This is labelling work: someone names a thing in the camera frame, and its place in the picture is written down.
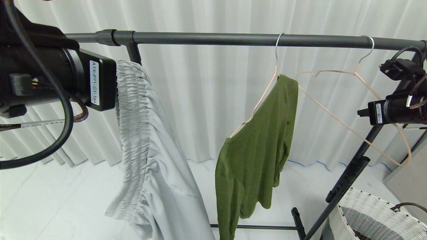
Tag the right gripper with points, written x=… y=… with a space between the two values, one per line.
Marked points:
x=397 y=111

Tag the white curtain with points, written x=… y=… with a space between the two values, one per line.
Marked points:
x=206 y=106

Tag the green long-sleeved shirt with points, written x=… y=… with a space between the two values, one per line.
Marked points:
x=253 y=160

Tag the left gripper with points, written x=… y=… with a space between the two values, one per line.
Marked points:
x=100 y=83

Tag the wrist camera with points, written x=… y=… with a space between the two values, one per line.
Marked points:
x=40 y=36
x=400 y=68

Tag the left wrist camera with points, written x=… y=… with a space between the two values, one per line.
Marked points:
x=40 y=36

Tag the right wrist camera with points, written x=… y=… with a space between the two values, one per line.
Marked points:
x=400 y=68

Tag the black clothes rack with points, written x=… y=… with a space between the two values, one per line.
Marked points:
x=217 y=39

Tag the pink clothes hanger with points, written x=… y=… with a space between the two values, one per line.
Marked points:
x=263 y=95
x=333 y=112

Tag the white laundry basket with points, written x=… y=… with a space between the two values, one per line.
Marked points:
x=373 y=213

